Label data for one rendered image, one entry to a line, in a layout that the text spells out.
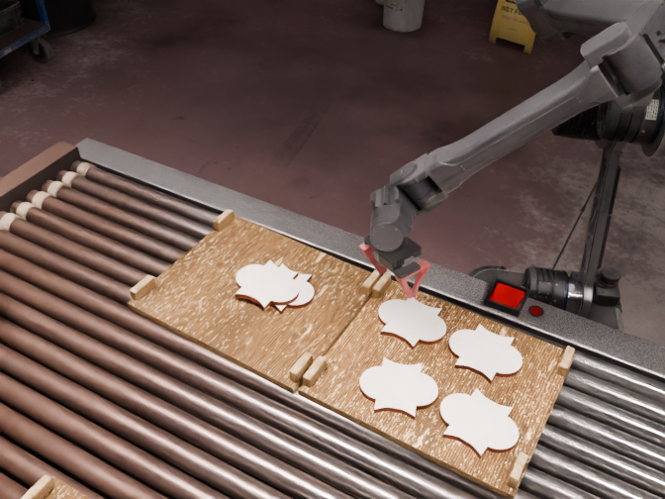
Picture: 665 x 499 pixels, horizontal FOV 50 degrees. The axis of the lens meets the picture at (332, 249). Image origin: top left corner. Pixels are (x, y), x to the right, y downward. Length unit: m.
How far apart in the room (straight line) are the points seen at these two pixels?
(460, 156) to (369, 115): 2.78
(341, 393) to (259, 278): 0.32
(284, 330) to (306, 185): 2.02
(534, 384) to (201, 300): 0.67
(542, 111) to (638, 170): 2.72
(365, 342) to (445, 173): 0.39
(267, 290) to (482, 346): 0.44
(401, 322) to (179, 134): 2.58
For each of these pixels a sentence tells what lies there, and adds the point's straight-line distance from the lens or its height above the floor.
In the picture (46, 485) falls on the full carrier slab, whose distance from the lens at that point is 1.25.
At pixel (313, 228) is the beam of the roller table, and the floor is 0.91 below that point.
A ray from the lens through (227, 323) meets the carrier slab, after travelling 1.43.
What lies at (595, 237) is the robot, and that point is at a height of 0.56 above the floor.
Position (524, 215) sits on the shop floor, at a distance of 3.34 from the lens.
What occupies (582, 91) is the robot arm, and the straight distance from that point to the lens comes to 1.13.
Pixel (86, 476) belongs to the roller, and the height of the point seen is 0.91.
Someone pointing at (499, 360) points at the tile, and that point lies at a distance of 1.38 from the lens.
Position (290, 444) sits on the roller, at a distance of 1.27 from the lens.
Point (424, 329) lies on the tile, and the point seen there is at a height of 0.95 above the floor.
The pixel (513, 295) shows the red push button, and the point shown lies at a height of 0.93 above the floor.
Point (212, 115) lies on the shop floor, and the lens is 3.96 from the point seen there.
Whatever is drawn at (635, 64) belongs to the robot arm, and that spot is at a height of 1.52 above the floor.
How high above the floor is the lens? 1.97
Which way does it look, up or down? 41 degrees down
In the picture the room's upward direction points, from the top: 1 degrees clockwise
